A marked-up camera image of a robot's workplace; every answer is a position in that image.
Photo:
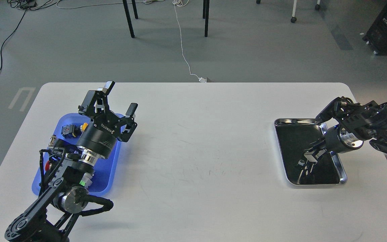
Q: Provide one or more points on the red black push button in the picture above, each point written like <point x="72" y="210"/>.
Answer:
<point x="47" y="165"/>

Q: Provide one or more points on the silver metal tray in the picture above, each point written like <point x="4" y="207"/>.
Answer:
<point x="294" y="136"/>

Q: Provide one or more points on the white caster leg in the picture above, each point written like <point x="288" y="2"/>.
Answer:
<point x="293" y="16"/>

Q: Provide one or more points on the black table leg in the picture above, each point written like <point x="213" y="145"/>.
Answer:
<point x="128" y="17"/>
<point x="205" y="15"/>

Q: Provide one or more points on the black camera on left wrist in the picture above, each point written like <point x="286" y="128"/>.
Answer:
<point x="55" y="149"/>

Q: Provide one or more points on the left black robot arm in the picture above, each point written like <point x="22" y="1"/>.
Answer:
<point x="66" y="172"/>

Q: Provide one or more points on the black table leg right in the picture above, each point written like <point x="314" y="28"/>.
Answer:
<point x="205" y="15"/>

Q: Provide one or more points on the black table leg left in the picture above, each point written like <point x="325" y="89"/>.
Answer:
<point x="128" y="17"/>

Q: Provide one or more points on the yellow mushroom push button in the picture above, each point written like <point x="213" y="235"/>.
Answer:
<point x="72" y="131"/>

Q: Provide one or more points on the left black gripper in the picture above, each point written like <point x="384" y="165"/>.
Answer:
<point x="105" y="127"/>

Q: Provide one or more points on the blue plastic tray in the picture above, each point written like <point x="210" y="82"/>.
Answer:
<point x="102" y="180"/>

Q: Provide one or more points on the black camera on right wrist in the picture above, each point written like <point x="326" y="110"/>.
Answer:
<point x="336" y="108"/>

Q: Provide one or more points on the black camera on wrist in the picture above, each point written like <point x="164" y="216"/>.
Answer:
<point x="55" y="149"/>
<point x="336" y="108"/>

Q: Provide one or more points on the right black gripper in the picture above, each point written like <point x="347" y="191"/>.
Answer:
<point x="336" y="139"/>

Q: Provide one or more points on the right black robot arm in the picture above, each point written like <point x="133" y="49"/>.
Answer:
<point x="356" y="124"/>

